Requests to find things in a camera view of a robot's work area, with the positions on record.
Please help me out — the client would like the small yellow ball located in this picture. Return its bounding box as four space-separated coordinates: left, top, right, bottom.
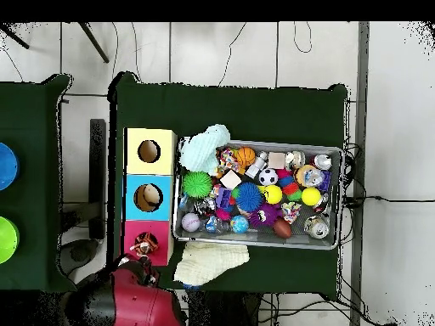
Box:
301 187 322 207

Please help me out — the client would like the plain wooden block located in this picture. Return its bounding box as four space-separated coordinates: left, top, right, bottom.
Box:
268 151 286 170

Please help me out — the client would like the dark green side table cloth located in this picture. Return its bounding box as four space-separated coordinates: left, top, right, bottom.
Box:
0 73 79 293

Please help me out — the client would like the orange striped plush tiger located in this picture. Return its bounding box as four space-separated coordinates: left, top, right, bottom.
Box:
130 232 160 256

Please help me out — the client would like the bright green bowl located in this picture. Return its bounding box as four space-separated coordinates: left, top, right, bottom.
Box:
0 216 20 265

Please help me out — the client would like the cream yellow cloth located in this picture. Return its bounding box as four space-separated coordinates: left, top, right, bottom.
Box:
172 241 251 287

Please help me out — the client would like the black white soccer ball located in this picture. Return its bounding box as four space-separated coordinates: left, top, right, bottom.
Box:
258 167 280 187

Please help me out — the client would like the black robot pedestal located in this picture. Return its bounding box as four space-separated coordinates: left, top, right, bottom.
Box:
185 289 263 326

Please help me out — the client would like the blue bowl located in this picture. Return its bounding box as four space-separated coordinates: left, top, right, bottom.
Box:
0 142 20 191

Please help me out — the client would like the wooden box with three holes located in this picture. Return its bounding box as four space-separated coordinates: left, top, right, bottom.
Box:
120 126 178 267

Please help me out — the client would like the large yellow ball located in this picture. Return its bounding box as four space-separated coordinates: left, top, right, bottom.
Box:
256 183 284 205

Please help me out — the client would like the white baseball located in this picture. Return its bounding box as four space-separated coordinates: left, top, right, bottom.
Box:
180 212 201 233

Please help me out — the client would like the blue globe ball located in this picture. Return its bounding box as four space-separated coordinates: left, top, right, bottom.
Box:
230 215 250 234

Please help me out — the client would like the shallow clear mesh bin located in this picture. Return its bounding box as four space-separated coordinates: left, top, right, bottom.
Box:
172 136 343 250

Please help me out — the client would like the mint green cloth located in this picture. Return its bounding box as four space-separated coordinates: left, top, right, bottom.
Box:
178 123 232 177

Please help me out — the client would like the black tripod leg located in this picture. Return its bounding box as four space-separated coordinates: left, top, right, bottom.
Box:
0 25 31 51
78 21 110 65

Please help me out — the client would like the orange toy basketball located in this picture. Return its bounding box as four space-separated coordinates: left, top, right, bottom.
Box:
236 146 257 167

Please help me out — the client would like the green spiky ball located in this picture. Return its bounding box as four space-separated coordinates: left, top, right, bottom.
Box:
182 170 214 199

